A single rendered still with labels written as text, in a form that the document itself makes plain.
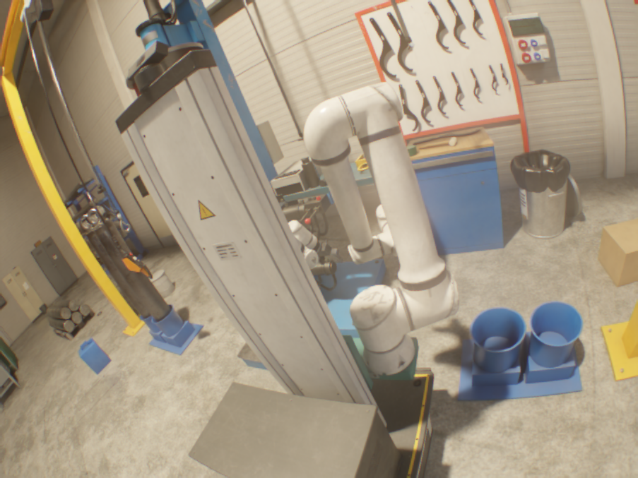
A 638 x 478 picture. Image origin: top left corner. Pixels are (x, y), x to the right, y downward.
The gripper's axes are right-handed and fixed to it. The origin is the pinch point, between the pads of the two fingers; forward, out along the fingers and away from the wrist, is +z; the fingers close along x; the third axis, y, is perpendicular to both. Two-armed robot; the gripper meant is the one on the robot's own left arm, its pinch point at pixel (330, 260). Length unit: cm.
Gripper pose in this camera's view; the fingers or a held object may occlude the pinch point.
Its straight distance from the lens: 160.1
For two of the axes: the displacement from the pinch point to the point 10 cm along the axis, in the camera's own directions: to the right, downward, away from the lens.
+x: -7.6, 1.3, 6.4
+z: 6.0, 5.2, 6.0
